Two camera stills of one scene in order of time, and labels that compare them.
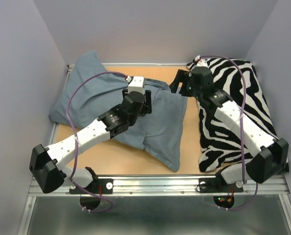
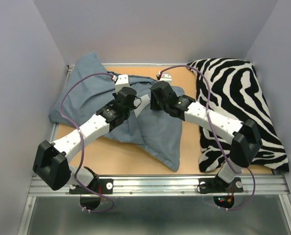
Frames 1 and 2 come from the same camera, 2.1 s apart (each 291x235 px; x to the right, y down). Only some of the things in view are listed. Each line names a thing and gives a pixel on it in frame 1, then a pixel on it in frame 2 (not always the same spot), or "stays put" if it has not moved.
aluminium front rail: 174,187 stays put
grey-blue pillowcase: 95,89 stays put
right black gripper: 181,77 -> 155,105
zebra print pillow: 238,81 stays put
